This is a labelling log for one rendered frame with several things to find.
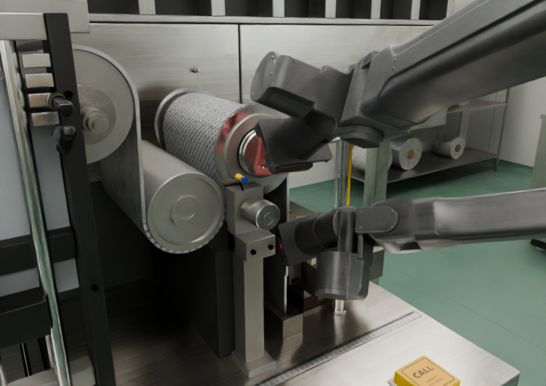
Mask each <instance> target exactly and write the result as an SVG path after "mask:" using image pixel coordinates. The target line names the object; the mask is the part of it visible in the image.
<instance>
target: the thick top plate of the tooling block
mask: <svg viewBox="0 0 546 386"><path fill-rule="evenodd" d="M314 214H316V213H314V212H313V211H311V210H308V209H306V208H305V207H303V206H300V205H298V204H296V203H295V202H293V201H291V200H289V221H292V220H295V219H299V218H302V217H306V216H309V215H314ZM384 251H385V249H383V248H382V247H374V250H373V266H371V269H370V281H371V280H374V279H376V278H379V277H381V276H383V268H384ZM316 274H317V263H316V264H314V265H310V264H309V263H308V262H302V263H301V281H299V282H296V283H295V284H297V285H298V286H299V287H301V288H302V289H304V290H305V291H306V292H307V293H308V294H310V295H311V296H312V297H314V298H315V299H317V300H318V301H319V300H322V299H324V298H323V297H317V296H315V285H316Z"/></svg>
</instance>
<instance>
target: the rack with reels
mask: <svg viewBox="0 0 546 386"><path fill-rule="evenodd" d="M509 90H510V88H509V89H507V93H506V99H505V103H503V102H492V101H485V100H479V99H473V100H470V101H468V102H463V103H460V104H457V105H455V106H451V107H449V108H448V109H447V114H451V113H457V112H461V113H460V119H459V126H458V133H457V137H455V136H451V135H448V134H443V133H438V134H436V135H435V136H434V138H433V140H432V142H431V150H428V151H424V152H422V144H421V142H420V140H419V139H418V138H416V137H410V136H403V137H397V138H393V139H390V149H389V160H388V178H387V183H391V182H395V181H398V180H404V179H408V178H411V177H415V176H421V175H425V174H428V173H432V172H435V171H442V170H445V169H449V168H452V167H459V166H462V165H466V164H469V163H475V162H478V161H483V160H486V159H490V158H495V157H496V165H495V171H494V172H497V167H498V162H499V156H501V155H500V151H501V141H502V136H503V131H504V125H505V116H506V111H507V105H509V104H508V100H509ZM496 106H505V108H504V114H503V119H502V124H501V130H500V140H499V145H498V150H497V154H494V153H490V152H487V151H482V150H477V149H472V148H469V147H465V142H464V140H463V138H461V137H460V131H461V125H462V113H463V111H472V110H478V109H484V108H490V107H496ZM351 163H352V166H351V176H350V177H351V178H354V179H356V180H360V181H362V182H364V181H365V169H366V149H363V148H361V147H359V146H356V145H355V146H354V147H353V150H352V162H351Z"/></svg>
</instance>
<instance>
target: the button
mask: <svg viewBox="0 0 546 386"><path fill-rule="evenodd" d="M394 383H395V384H396V385H398V386H460V383H461V381H460V380H459V379H458V378H457V377H456V376H454V375H452V374H451V373H449V372H448V371H446V370H445V369H444V368H443V367H441V366H440V365H438V364H437V363H435V362H433V361H432V360H431V359H430V358H428V357H427V356H425V355H423V356H422V357H420V358H417V359H415V360H414V361H412V362H410V363H408V364H406V365H405V366H403V367H401V368H399V369H397V370H396V371H395V375H394Z"/></svg>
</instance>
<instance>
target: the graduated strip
mask: <svg viewBox="0 0 546 386"><path fill-rule="evenodd" d="M420 317H422V315H420V314H419V313H417V312H415V311H414V310H413V311H411V312H409V313H407V314H404V315H402V316H401V317H398V318H396V319H394V320H392V321H390V322H387V323H385V324H383V325H381V326H379V327H376V328H374V329H372V330H370V331H368V332H365V333H363V334H361V335H360V336H356V337H354V338H353V339H351V340H348V341H346V342H344V343H342V344H340V345H337V346H336V347H333V348H331V349H329V350H327V351H325V352H322V353H320V354H318V355H316V356H314V357H312V358H309V359H307V360H305V361H304V362H300V363H298V364H297V365H295V366H291V367H289V368H288V369H286V370H284V371H281V372H279V373H277V374H275V375H273V376H270V377H268V378H266V379H264V380H262V381H259V382H257V383H256V384H253V385H251V386H277V385H279V384H282V383H283V382H285V381H288V380H290V379H292V378H294V377H296V376H298V375H300V374H302V373H304V372H307V371H309V370H311V369H313V368H315V367H317V366H319V365H321V364H323V363H325V362H328V361H330V360H332V359H333V358H336V357H338V356H340V355H341V354H344V353H347V352H349V351H350V350H352V349H355V348H357V347H358V346H360V345H364V344H365V343H367V342H369V341H371V340H374V339H375V338H377V337H379V336H382V335H384V334H386V333H388V332H390V331H392V330H394V329H396V328H398V327H401V326H403V325H405V324H407V323H409V322H411V321H413V320H415V319H418V318H420Z"/></svg>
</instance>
